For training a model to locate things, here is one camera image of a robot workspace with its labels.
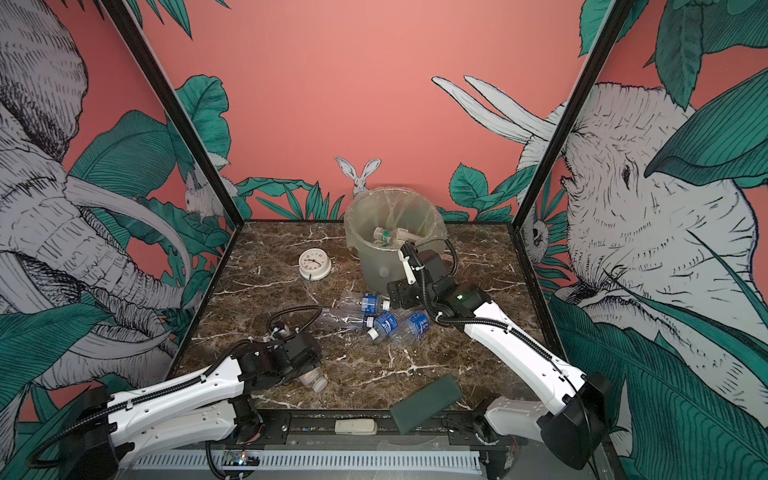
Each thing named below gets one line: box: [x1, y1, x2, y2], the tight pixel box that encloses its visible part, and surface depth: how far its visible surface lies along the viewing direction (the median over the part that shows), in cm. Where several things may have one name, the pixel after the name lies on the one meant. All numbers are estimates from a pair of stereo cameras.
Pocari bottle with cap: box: [388, 308, 430, 347], surface depth 90 cm
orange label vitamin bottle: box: [298, 367, 328, 392], surface depth 80 cm
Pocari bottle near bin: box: [339, 292, 390, 315], surface depth 95 cm
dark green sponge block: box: [390, 374, 463, 435], surface depth 80 cm
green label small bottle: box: [381, 229, 397, 247], surface depth 97 cm
